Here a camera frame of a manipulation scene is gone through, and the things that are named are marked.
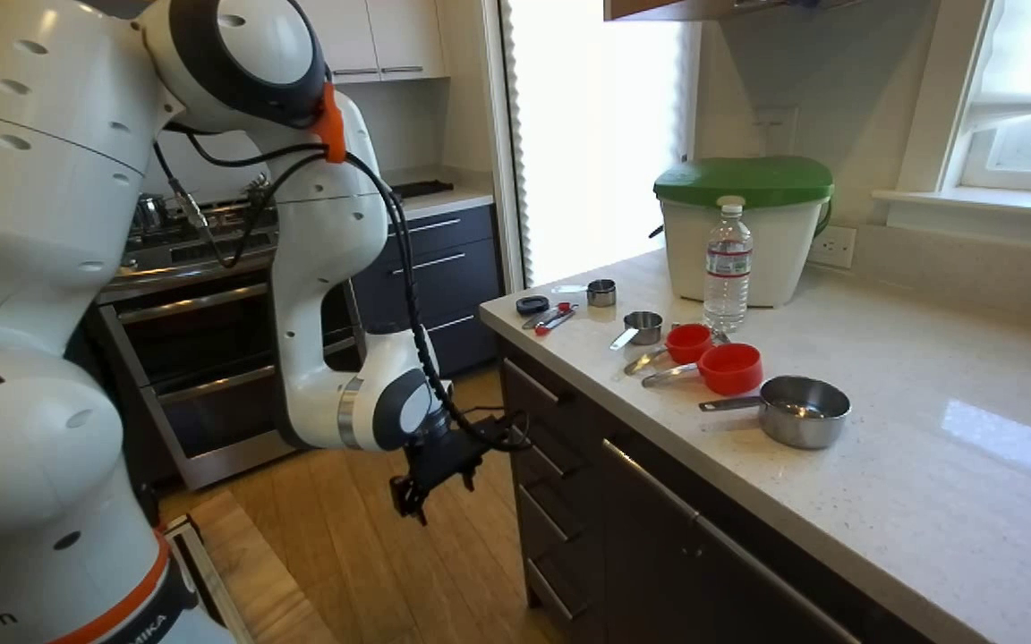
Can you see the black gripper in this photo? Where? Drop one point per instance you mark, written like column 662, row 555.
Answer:
column 445, row 451

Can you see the dark grey drawer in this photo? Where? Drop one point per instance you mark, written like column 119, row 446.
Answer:
column 553, row 422
column 569, row 619
column 563, row 494
column 563, row 561

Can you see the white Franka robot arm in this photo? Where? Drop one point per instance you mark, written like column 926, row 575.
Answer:
column 37, row 179

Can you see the black round lid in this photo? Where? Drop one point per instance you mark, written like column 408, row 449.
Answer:
column 532, row 305

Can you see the dark base cabinet with drawers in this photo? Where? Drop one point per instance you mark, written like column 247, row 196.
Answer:
column 455, row 274

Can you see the small steel measuring cup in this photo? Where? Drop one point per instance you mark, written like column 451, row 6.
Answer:
column 603, row 295

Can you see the medium steel measuring cup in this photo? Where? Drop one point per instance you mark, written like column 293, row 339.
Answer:
column 643, row 327

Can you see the dark grey cabinet door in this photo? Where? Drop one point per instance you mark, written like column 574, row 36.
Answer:
column 707, row 585

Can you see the small red measuring cup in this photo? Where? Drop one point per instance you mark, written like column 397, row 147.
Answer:
column 689, row 344

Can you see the large red measuring cup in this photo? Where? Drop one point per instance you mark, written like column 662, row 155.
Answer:
column 732, row 369

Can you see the clear plastic water bottle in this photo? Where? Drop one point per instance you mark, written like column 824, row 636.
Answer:
column 726, row 270

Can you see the large steel measuring cup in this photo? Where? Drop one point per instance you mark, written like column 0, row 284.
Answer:
column 803, row 418

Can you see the white glass door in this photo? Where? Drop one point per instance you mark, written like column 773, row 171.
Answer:
column 593, row 131

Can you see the white bin with green lid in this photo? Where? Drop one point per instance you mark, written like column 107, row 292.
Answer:
column 793, row 246

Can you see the white upper cabinet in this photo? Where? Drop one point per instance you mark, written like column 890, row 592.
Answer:
column 393, row 36

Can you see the white framed window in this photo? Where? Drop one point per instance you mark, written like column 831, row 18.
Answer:
column 1029, row 107

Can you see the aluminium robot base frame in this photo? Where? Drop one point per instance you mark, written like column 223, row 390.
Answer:
column 196, row 575

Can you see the white wall outlet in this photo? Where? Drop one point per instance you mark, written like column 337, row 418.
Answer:
column 831, row 246

